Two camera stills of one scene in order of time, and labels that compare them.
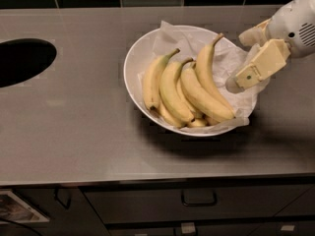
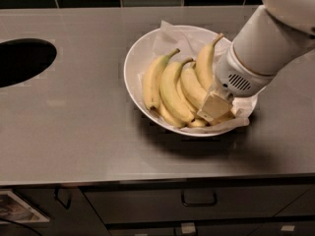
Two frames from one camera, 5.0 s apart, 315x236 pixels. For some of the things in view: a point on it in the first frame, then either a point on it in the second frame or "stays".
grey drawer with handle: (143, 204) stays
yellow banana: (200, 99) stays
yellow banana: (209, 80) stays
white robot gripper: (292, 24) → (234, 75)
